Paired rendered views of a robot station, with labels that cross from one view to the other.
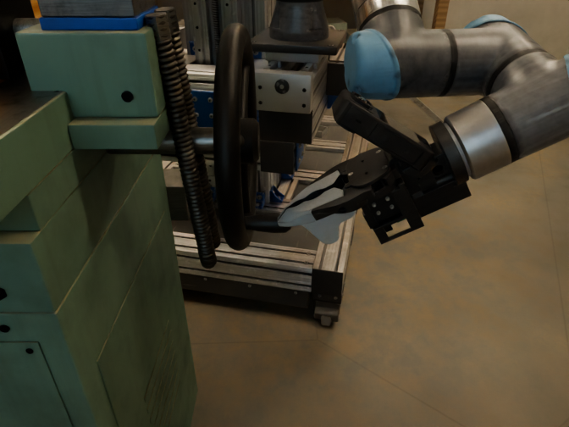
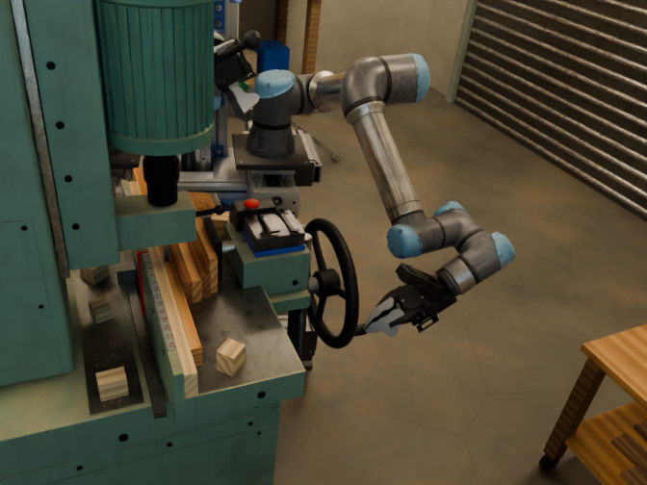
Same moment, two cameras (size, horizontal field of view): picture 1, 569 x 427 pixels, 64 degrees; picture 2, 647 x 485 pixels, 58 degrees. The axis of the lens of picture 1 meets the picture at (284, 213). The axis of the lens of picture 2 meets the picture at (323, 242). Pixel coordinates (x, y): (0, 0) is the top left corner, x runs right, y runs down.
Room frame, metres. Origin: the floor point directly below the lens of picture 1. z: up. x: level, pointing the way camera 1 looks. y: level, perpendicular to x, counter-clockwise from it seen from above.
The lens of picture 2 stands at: (-0.35, 0.54, 1.60)
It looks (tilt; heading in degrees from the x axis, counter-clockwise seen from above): 34 degrees down; 333
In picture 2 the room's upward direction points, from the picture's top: 7 degrees clockwise
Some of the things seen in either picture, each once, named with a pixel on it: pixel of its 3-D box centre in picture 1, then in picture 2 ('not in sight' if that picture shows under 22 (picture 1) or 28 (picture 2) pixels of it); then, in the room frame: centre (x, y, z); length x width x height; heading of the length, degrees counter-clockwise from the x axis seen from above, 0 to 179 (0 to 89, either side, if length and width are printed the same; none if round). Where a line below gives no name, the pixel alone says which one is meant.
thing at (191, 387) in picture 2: not in sight; (156, 268); (0.56, 0.42, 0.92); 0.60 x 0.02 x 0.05; 179
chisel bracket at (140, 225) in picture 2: not in sight; (152, 222); (0.57, 0.42, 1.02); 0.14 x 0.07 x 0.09; 89
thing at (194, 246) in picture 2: not in sight; (194, 256); (0.57, 0.34, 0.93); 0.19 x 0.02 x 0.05; 179
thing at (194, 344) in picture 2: not in sight; (161, 247); (0.63, 0.40, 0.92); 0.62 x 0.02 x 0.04; 179
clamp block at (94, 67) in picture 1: (111, 61); (266, 256); (0.55, 0.21, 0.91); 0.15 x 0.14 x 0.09; 179
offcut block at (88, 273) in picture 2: not in sight; (93, 269); (0.72, 0.52, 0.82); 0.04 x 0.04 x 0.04; 39
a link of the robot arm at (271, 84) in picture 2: not in sight; (275, 96); (1.22, -0.04, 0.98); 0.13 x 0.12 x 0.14; 97
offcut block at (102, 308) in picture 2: not in sight; (100, 310); (0.59, 0.52, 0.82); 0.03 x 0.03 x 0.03; 17
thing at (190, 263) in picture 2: not in sight; (185, 261); (0.56, 0.36, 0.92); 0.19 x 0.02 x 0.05; 179
